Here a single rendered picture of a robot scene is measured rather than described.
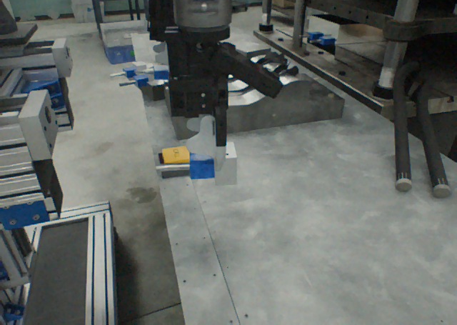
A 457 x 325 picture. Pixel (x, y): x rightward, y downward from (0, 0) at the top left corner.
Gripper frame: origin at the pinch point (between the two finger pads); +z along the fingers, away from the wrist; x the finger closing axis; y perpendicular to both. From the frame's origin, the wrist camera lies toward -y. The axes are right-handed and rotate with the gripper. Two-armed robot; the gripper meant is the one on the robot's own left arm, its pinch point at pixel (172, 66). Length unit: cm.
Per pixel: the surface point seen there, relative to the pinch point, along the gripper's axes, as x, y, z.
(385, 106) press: 13, -71, 5
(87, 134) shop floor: -139, 38, 121
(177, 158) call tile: 34.9, 3.3, 6.5
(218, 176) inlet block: 54, 1, -5
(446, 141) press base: 15, -108, 18
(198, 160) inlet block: 52, 3, -7
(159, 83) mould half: -10.2, 2.0, 10.8
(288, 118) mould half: 19.9, -30.8, 5.1
